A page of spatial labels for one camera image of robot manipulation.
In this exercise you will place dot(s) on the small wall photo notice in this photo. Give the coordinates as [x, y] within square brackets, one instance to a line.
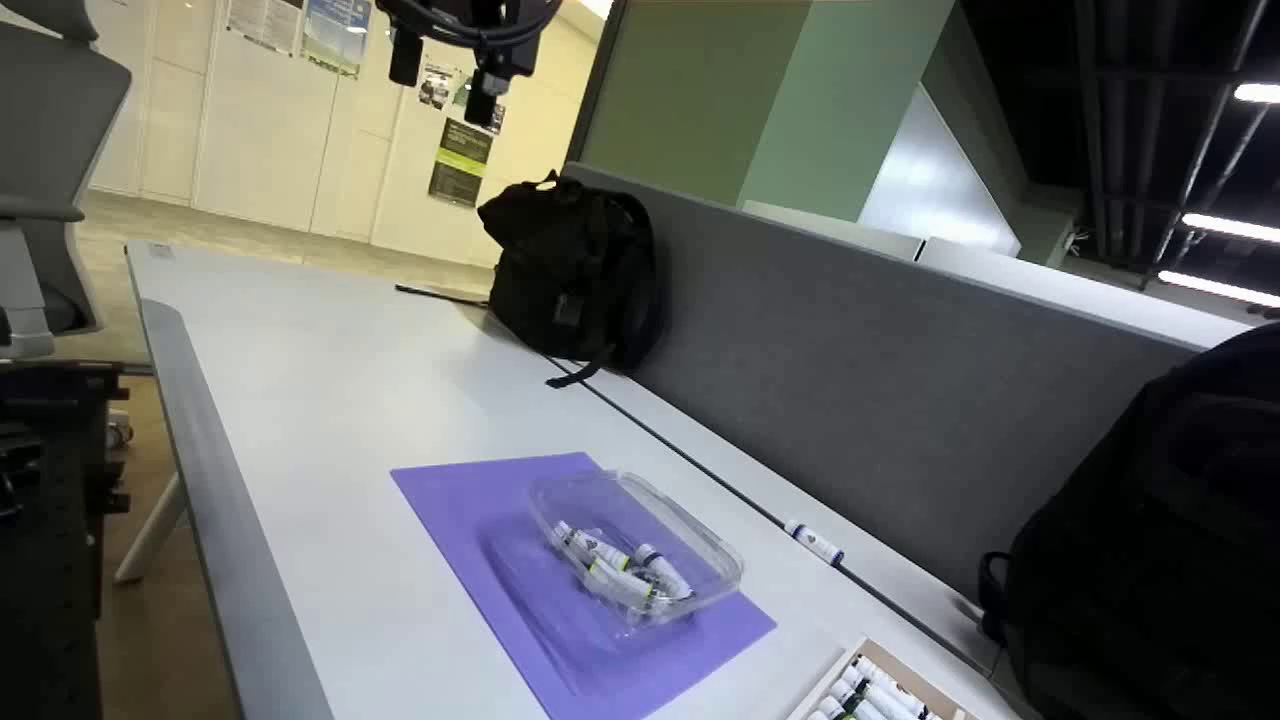
[432, 90]

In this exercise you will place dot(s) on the purple mat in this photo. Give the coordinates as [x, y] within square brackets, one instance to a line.
[455, 513]

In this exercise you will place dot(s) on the white paint tube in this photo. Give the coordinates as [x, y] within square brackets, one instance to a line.
[662, 570]
[890, 684]
[585, 546]
[625, 589]
[827, 708]
[857, 701]

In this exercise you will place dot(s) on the clear plastic container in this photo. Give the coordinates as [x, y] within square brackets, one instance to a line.
[694, 546]

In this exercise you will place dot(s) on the green and black wall poster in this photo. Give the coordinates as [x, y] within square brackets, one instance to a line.
[463, 166]

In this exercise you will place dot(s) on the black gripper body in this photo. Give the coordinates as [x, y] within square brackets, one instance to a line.
[464, 21]

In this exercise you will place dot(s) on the blue and white wall poster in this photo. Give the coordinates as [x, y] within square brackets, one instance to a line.
[333, 34]

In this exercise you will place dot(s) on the black equipment stand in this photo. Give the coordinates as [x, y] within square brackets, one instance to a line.
[44, 533]

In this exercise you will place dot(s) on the gray desk partition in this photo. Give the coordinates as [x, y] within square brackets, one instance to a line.
[866, 387]

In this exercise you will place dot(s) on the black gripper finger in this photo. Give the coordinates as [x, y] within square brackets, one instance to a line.
[486, 99]
[406, 57]

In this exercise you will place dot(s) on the white table leg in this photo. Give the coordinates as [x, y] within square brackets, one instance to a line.
[151, 529]

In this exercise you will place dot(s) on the ceiling tube light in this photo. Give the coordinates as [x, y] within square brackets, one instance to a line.
[1256, 95]
[1233, 225]
[1221, 290]

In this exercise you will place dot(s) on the wooden paint tube box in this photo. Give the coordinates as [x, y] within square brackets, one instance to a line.
[932, 684]

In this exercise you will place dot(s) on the large black backpack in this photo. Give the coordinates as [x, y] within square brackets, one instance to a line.
[1163, 560]

